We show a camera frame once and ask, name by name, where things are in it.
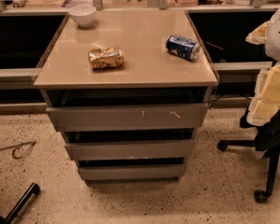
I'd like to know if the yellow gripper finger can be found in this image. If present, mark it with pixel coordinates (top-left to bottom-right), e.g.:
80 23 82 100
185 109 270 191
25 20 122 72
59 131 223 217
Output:
245 21 268 45
246 63 280 126

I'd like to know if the grey drawer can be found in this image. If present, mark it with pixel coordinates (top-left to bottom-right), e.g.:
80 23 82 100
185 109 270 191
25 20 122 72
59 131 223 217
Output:
64 139 194 161
47 104 207 132
77 164 186 181

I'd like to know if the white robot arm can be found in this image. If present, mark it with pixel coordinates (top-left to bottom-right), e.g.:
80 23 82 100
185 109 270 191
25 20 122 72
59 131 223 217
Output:
245 8 280 126

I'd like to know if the grey drawer cabinet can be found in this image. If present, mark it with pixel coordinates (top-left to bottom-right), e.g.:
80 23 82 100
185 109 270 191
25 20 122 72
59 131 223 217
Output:
35 9 217 185

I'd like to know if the black office chair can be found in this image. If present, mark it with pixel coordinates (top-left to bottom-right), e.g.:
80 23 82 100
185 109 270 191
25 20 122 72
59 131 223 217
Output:
217 109 280 203

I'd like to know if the blue soda can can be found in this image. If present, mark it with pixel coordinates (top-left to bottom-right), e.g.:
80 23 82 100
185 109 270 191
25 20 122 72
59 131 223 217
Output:
166 35 200 61

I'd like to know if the crumpled gold snack bag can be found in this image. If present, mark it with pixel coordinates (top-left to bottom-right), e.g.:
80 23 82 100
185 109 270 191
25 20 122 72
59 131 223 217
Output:
89 48 124 70

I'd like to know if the white bowl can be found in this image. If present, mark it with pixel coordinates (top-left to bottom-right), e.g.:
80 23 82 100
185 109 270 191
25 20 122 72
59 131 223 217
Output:
68 5 96 27

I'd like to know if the black chair leg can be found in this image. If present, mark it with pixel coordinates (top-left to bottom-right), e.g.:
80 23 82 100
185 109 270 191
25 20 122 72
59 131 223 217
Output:
0 183 40 224

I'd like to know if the metal wire hook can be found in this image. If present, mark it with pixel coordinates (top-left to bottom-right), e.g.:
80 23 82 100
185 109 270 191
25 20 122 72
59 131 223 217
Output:
0 141 36 160

